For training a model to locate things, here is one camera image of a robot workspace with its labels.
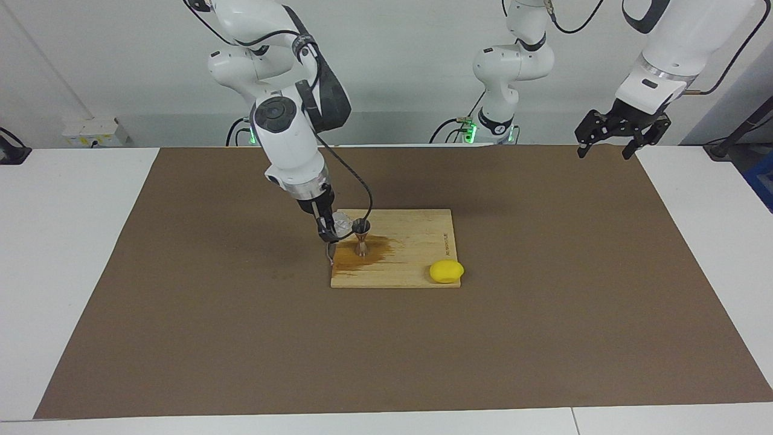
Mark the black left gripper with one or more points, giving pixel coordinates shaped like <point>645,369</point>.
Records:
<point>631,121</point>

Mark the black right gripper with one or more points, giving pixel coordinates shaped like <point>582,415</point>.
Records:
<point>317,206</point>

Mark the small clear glass cup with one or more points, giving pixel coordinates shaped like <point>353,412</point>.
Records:
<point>343,223</point>

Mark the steel double jigger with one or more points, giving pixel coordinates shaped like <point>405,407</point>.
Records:
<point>362,238</point>

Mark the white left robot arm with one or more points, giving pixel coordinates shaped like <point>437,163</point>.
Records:
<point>670,36</point>

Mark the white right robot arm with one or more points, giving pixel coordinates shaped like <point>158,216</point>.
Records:
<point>290,145</point>

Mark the wooden cutting board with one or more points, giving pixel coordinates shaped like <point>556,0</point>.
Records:
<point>423,254</point>

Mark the black tripod leg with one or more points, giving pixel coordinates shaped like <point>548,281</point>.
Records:
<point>718,148</point>

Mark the yellow lemon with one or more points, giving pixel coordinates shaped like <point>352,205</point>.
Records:
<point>446,271</point>

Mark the brown table mat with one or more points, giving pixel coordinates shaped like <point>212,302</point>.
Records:
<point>241,338</point>

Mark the blue box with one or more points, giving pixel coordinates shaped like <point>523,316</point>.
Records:
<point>762,181</point>

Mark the white power strip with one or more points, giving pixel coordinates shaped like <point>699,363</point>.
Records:
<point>90,133</point>

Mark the black clamp stand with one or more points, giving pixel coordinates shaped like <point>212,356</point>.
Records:
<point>12,154</point>

